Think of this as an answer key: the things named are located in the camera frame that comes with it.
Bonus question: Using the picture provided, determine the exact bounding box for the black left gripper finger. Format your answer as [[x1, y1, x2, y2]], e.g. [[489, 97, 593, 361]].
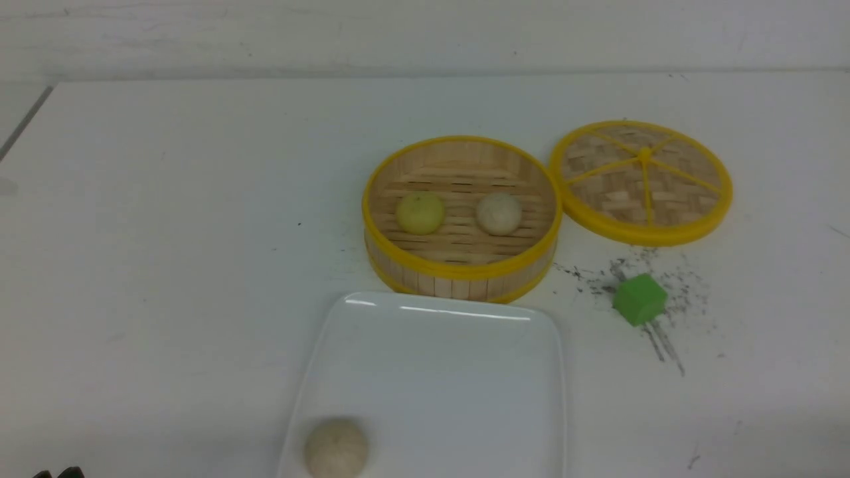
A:
[[57, 467, 85, 478]]

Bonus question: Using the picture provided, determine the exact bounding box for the yellow steamed bun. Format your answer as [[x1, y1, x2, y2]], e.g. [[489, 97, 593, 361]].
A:
[[395, 191, 444, 235]]

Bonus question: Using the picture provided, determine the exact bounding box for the white steamed bun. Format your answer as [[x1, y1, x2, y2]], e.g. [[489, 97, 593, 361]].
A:
[[475, 193, 523, 236], [303, 418, 370, 477]]

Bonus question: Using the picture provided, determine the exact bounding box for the white steamed bun on plate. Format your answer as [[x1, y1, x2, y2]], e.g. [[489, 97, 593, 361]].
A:
[[303, 418, 370, 477]]

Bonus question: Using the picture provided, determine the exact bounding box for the white rectangular plate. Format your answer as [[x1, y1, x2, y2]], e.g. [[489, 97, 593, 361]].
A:
[[277, 291, 568, 477]]

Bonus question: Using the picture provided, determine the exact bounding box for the yellow rimmed bamboo steamer basket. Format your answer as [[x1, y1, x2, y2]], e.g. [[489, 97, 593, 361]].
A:
[[361, 135, 562, 303]]

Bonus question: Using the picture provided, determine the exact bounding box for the green cube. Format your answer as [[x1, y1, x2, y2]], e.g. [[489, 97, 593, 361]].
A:
[[612, 274, 668, 327]]

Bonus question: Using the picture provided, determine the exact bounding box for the yellow rimmed bamboo steamer lid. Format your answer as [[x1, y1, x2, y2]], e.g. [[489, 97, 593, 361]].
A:
[[549, 119, 734, 247]]

